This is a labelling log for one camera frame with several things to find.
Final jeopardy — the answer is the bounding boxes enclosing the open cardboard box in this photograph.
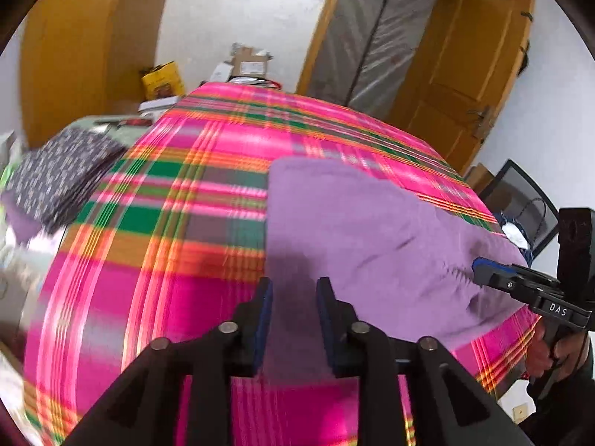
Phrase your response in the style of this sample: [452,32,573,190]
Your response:
[230,44,273,80]

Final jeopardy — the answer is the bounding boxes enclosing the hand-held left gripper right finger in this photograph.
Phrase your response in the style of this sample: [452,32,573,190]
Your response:
[316,276,535,446]

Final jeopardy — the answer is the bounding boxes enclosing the teal tablecloth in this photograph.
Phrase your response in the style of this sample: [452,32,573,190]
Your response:
[62,114,154,150]

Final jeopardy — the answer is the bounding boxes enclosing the purple folded cloth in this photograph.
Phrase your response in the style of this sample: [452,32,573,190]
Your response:
[2,195,43,245]

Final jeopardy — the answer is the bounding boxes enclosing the pink plaid blanket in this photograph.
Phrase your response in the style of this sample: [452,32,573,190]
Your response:
[23,81,545,446]

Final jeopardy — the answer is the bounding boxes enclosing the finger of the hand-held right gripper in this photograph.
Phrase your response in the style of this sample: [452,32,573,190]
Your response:
[476,270,543,306]
[472,257,559,287]

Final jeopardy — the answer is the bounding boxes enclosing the metal door handle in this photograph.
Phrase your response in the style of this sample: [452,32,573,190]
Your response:
[467,104,494,140]

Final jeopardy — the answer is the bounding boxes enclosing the person's right hand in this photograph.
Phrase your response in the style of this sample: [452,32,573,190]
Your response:
[524,322,592,380]

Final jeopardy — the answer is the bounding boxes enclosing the wooden wardrobe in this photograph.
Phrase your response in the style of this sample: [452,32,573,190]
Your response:
[19,0,178,150]

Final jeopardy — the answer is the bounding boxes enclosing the yellow bag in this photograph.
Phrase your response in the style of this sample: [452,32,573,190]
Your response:
[141,61,187,101]

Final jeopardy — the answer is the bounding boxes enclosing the plastic door curtain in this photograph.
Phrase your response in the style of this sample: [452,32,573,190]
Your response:
[297,0,461,108]

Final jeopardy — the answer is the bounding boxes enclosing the wooden door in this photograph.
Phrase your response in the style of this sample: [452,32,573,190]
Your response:
[388,0,536,175]

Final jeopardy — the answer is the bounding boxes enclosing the purple fleece pants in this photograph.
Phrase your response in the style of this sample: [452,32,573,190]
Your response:
[263,157,531,389]

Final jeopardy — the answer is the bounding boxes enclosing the black mesh chair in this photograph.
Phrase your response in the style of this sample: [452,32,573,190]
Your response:
[479,159,561,261]

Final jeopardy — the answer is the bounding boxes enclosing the flat brown carton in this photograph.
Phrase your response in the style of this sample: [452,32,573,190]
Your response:
[465,164,495,194]

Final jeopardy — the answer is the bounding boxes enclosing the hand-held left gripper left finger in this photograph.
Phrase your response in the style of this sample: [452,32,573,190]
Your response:
[60,276,274,446]

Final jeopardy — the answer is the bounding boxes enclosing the flat white box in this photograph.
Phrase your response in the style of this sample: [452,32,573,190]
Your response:
[138,95,182,113]

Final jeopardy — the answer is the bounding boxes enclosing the person's right forearm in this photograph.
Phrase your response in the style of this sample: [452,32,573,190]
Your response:
[516,348,595,446]

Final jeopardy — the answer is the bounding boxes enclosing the dark dotted folded cloth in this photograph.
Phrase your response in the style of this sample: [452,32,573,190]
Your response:
[4,127,129,236]

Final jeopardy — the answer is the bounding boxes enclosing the white carton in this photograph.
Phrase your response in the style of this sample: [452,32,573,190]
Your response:
[209,62,234,84]

